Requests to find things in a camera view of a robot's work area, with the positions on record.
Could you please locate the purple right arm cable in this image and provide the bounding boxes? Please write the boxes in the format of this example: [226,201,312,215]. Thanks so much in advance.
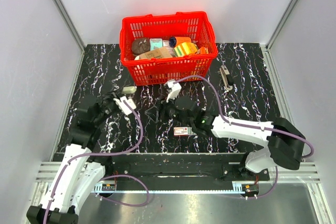
[173,74,316,200]

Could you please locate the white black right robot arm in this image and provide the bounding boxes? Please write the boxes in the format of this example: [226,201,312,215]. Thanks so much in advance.
[145,96,305,180]

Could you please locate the cardboard box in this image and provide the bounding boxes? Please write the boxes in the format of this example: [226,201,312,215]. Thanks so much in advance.
[134,47,174,60]

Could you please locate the red plastic basket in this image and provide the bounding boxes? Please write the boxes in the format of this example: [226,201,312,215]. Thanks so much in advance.
[119,12,218,86]

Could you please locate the orange packet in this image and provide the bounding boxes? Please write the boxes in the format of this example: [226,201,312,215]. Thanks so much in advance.
[195,47,208,55]

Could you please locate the teal small box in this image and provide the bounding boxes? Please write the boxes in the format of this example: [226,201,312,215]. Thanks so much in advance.
[149,38,163,51]

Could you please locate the staple box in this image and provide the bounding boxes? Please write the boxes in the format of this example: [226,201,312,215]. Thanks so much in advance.
[173,127,196,136]

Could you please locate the yellow green striped box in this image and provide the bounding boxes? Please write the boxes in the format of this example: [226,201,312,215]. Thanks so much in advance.
[174,42,198,57]

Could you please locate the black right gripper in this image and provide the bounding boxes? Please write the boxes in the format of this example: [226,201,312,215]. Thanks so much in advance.
[145,92,193,127]

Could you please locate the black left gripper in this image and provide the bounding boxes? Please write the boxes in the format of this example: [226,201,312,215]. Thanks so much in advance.
[94,87,127,125]

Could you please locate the beige stapler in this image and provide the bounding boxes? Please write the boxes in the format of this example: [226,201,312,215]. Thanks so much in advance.
[122,86,137,94]

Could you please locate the brown round item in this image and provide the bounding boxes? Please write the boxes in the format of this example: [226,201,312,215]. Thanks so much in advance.
[131,37,151,56]

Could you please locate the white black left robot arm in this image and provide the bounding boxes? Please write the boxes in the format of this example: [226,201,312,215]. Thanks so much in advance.
[26,92,121,223]

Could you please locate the orange cylinder can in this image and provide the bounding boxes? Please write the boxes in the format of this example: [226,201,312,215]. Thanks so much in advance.
[169,36,192,48]

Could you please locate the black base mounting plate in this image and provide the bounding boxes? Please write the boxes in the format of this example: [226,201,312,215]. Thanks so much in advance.
[107,162,270,182]

